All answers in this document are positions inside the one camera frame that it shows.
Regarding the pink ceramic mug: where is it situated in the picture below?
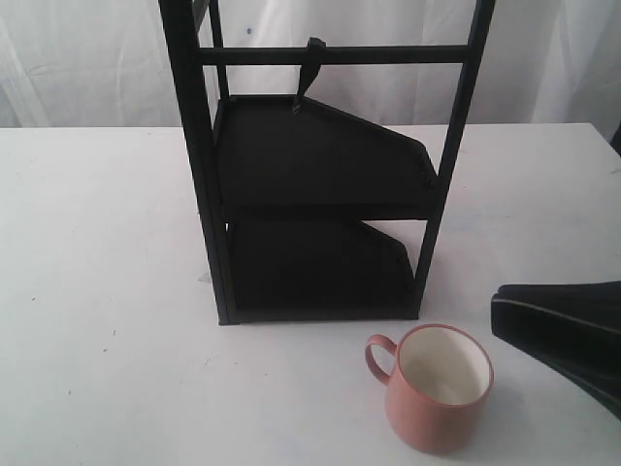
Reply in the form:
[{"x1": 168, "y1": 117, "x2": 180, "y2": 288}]
[{"x1": 365, "y1": 323, "x2": 494, "y2": 454}]

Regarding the black shelf rack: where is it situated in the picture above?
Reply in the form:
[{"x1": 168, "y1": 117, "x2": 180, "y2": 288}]
[{"x1": 159, "y1": 1, "x2": 495, "y2": 325}]

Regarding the white backdrop curtain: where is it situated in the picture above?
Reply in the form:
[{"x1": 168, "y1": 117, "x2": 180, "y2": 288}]
[{"x1": 1, "y1": 1, "x2": 620, "y2": 139}]

